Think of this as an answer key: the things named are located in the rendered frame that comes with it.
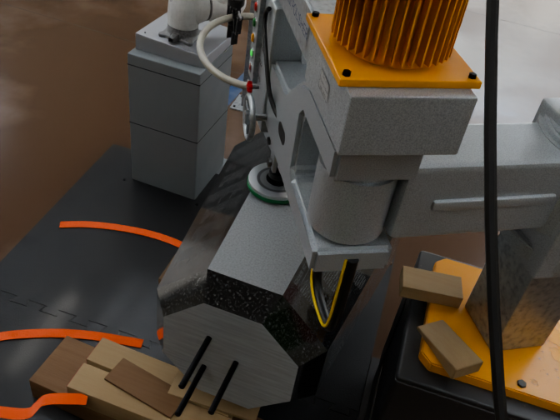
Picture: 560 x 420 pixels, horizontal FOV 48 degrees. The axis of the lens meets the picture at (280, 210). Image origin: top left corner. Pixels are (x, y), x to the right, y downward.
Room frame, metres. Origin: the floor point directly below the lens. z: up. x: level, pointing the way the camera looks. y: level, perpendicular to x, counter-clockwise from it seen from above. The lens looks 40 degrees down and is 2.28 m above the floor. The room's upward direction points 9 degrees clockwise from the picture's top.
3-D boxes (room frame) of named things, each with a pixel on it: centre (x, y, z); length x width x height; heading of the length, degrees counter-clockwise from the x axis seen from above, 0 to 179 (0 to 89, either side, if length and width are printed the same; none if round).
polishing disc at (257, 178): (1.81, 0.03, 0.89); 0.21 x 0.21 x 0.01
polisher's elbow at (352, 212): (1.17, -0.16, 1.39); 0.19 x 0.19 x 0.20
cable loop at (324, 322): (1.17, -0.16, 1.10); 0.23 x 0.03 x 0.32; 17
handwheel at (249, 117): (1.66, 0.11, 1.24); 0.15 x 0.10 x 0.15; 17
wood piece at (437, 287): (1.48, -0.54, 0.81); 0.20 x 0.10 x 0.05; 87
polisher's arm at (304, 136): (1.43, -0.07, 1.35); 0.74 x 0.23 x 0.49; 17
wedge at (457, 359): (1.25, -0.58, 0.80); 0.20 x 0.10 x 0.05; 28
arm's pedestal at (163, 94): (2.89, 0.63, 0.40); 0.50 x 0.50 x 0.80; 76
